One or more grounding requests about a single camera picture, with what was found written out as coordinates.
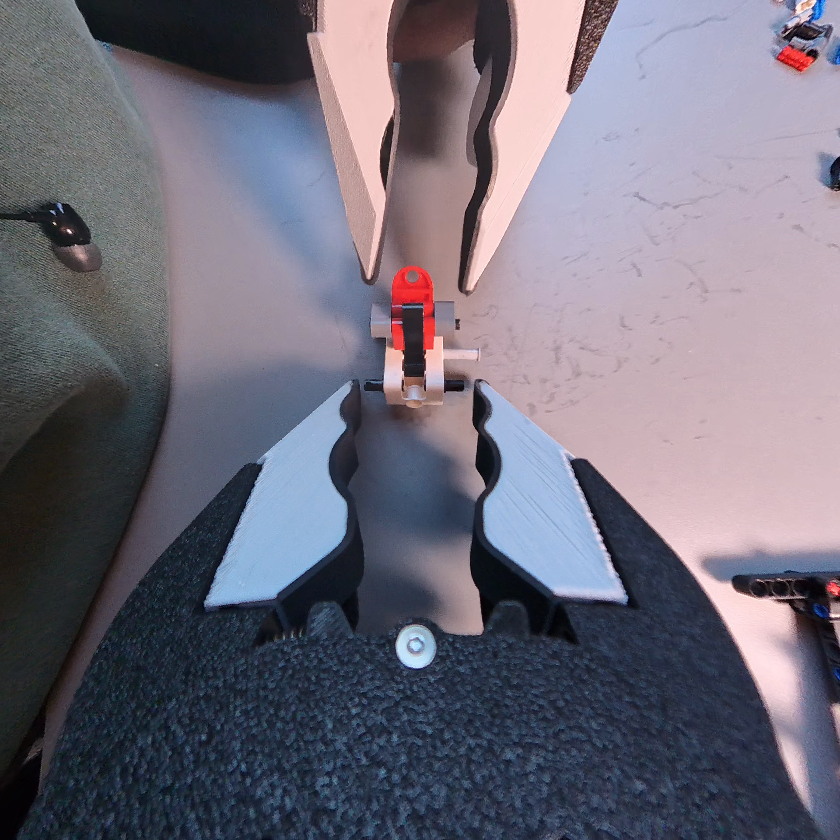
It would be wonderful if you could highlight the toy vehicle chassis build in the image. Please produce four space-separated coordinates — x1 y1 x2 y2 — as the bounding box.
733 571 840 736

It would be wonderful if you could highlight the grey desk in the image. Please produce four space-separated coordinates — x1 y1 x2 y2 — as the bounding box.
40 0 840 815

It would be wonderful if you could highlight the white toy brick piece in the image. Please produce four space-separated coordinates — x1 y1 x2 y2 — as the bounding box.
365 300 481 410

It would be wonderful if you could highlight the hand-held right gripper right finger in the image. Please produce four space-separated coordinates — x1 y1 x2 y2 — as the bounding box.
470 381 631 613

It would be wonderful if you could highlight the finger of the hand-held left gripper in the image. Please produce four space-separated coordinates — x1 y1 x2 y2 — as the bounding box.
308 0 399 283
458 0 589 294

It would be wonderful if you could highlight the green sweatshirt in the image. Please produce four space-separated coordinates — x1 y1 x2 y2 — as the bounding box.
0 0 172 775

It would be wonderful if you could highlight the pile of small toy bricks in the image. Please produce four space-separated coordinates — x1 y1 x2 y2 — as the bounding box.
772 0 840 191

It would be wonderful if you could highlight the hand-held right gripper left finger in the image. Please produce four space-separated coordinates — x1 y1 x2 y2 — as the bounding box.
204 381 364 615

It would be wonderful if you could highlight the red toy brick piece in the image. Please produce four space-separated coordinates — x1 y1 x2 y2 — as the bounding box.
392 267 437 362

